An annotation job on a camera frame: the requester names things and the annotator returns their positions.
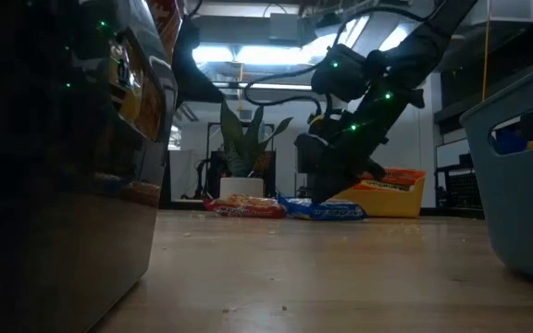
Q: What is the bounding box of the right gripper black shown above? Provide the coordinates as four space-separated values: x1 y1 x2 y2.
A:
311 99 404 205

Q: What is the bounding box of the blue roast chicken ramen pack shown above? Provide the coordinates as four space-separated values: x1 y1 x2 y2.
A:
491 125 533 156
275 190 369 222

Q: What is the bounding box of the orange chicken ramen pack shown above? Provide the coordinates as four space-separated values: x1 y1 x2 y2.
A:
356 179 416 192
363 167 428 188

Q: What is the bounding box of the orange plastic bin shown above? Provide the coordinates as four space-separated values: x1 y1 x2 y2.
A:
335 166 428 219

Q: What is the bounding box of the black suspended linear light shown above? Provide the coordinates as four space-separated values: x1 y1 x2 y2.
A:
210 81 315 92

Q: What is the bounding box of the green snake plant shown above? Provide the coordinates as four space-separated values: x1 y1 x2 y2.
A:
219 99 294 179

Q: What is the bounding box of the white plant pot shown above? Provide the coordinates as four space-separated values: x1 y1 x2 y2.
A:
218 177 266 200

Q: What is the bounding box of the black equipment rack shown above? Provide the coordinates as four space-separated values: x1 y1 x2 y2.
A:
434 154 485 218

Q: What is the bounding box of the blue plastic bin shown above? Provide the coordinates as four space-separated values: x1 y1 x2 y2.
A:
459 54 533 290

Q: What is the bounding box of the grey translucent plastic bin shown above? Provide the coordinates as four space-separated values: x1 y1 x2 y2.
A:
0 0 179 333

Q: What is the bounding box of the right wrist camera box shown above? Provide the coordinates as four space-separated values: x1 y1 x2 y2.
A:
293 132 329 176

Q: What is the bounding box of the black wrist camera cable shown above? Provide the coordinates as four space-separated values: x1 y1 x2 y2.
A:
243 64 341 120

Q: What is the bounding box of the yellow hanging cable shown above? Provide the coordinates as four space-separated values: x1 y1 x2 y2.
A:
481 0 492 102

